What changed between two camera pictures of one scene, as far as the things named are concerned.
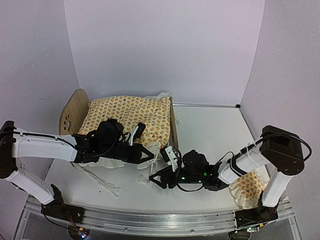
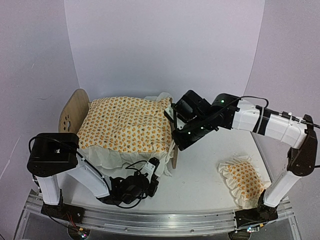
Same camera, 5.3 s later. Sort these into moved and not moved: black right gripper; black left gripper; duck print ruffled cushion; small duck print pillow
Moved: black right gripper; black left gripper
Not moved: duck print ruffled cushion; small duck print pillow
